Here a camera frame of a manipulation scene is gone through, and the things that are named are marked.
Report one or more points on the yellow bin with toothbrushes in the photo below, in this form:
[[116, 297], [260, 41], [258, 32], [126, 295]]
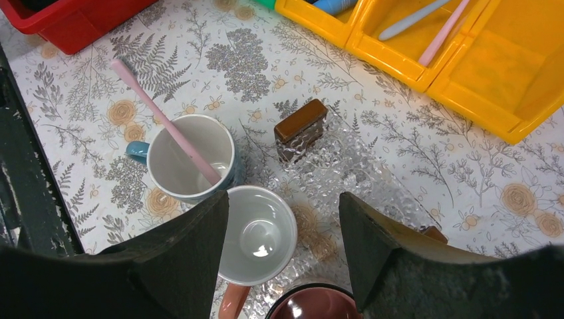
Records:
[[399, 56]]

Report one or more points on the yellow bin with mugs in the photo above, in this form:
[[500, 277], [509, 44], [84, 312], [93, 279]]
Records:
[[506, 73]]

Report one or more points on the floral orange-handled mug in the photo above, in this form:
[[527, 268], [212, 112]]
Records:
[[259, 242]]

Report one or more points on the blue ceramic mug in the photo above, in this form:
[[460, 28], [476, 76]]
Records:
[[175, 174]]

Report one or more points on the blue toothpaste tube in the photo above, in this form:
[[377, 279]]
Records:
[[334, 7]]

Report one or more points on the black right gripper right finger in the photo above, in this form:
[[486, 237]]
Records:
[[397, 272]]

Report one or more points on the green plastic bin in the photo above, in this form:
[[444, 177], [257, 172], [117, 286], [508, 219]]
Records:
[[270, 4]]

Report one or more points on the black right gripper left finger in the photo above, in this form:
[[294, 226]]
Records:
[[169, 271]]

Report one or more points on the yellow bin with toothpaste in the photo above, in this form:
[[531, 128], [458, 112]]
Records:
[[335, 29]]

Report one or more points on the pink pumpkin-face mug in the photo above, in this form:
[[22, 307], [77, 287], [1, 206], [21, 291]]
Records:
[[315, 300]]

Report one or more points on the red plastic tray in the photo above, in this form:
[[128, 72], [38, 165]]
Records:
[[72, 25]]

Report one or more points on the pink toothbrush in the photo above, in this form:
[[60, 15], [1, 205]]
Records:
[[126, 75], [439, 39]]

